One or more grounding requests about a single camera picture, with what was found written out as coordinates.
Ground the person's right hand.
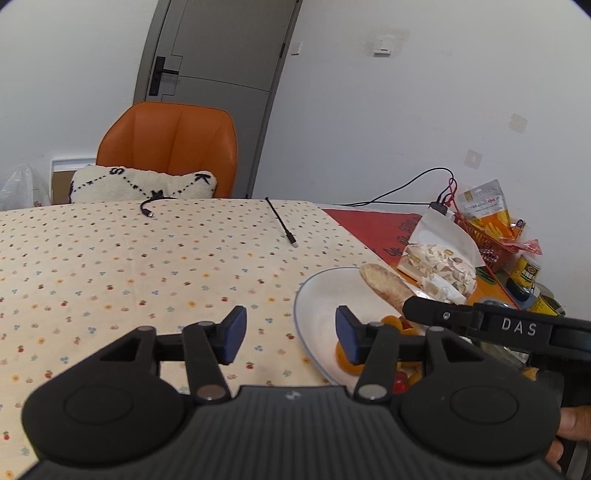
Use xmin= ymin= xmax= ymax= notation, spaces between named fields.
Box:
xmin=546 ymin=406 xmax=591 ymax=471

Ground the red orange table mat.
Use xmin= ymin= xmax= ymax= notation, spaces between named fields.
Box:
xmin=322 ymin=207 xmax=519 ymax=309

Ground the white plate with blue rim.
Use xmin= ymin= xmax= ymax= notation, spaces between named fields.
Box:
xmin=294 ymin=267 xmax=400 ymax=392

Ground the black charging cable straight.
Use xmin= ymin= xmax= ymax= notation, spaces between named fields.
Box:
xmin=264 ymin=197 xmax=297 ymax=248

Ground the nougat candy bag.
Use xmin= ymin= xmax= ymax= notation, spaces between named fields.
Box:
xmin=398 ymin=208 xmax=485 ymax=304

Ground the red cherry tomato front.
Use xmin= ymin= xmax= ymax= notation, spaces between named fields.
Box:
xmin=393 ymin=371 xmax=410 ymax=395

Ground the grey door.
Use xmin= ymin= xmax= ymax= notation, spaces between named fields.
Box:
xmin=133 ymin=0 xmax=301 ymax=198

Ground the white framed board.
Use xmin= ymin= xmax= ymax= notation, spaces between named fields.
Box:
xmin=49 ymin=157 xmax=95 ymax=205

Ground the white wall switch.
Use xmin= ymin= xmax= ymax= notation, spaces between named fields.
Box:
xmin=373 ymin=35 xmax=396 ymax=57

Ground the white cushion with black letters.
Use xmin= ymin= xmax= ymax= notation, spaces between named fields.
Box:
xmin=69 ymin=166 xmax=217 ymax=204

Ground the black power adapter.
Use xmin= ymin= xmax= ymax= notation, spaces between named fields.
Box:
xmin=429 ymin=202 xmax=448 ymax=216

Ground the yellow tin can lower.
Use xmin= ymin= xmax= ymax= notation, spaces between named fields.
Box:
xmin=527 ymin=293 xmax=566 ymax=316

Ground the black door handle lock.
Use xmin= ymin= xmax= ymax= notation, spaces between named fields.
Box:
xmin=148 ymin=56 xmax=179 ymax=96

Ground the yellow tin can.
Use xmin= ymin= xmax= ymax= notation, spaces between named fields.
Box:
xmin=506 ymin=254 xmax=540 ymax=301
xmin=527 ymin=293 xmax=566 ymax=316

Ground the clear plastic bag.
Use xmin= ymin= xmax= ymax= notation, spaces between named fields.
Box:
xmin=0 ymin=165 xmax=51 ymax=211

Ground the orange chair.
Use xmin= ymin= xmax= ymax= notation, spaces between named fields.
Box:
xmin=96 ymin=102 xmax=238 ymax=198

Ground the large orange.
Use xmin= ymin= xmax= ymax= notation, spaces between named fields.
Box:
xmin=381 ymin=315 xmax=404 ymax=331
xmin=335 ymin=342 xmax=365 ymax=377

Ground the floral patterned tablecloth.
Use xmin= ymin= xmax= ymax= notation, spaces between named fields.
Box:
xmin=1 ymin=199 xmax=377 ymax=479

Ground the black charging cable curled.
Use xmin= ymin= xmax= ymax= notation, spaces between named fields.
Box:
xmin=139 ymin=196 xmax=178 ymax=218

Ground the yellow tin can upper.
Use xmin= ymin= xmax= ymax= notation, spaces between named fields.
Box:
xmin=506 ymin=254 xmax=540 ymax=301

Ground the black power cable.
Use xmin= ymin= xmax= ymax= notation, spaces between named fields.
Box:
xmin=331 ymin=166 xmax=459 ymax=207

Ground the orange wire basket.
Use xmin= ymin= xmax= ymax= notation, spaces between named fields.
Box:
xmin=454 ymin=213 xmax=518 ymax=273

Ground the yellow snack pouch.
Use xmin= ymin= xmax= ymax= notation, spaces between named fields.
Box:
xmin=459 ymin=179 xmax=515 ymax=239

